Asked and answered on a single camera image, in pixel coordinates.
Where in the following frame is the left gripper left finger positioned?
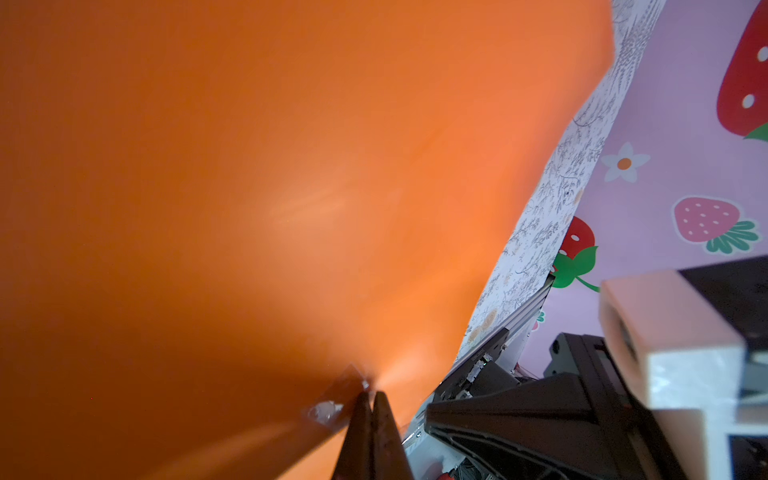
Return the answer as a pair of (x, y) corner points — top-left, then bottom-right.
(331, 391), (374, 480)

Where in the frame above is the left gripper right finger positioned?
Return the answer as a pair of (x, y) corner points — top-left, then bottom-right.
(371, 391), (414, 480)

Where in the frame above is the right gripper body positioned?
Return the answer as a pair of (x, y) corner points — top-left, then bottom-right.
(426, 333), (686, 479)

